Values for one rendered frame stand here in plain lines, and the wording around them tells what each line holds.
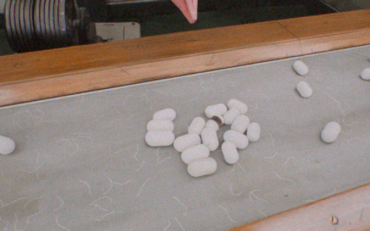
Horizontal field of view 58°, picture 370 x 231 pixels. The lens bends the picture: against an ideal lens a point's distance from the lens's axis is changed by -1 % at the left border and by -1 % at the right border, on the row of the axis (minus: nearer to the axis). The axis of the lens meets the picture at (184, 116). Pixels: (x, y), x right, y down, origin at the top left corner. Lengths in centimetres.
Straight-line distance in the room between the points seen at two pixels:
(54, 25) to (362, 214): 62
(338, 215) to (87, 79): 40
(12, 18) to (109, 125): 36
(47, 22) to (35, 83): 21
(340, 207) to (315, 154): 10
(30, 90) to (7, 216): 21
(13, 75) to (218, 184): 36
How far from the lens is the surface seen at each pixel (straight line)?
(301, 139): 50
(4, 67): 61
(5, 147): 47
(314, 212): 39
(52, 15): 74
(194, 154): 42
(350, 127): 55
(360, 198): 42
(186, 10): 52
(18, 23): 76
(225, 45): 64
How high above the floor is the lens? 106
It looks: 41 degrees down
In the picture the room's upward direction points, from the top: 3 degrees clockwise
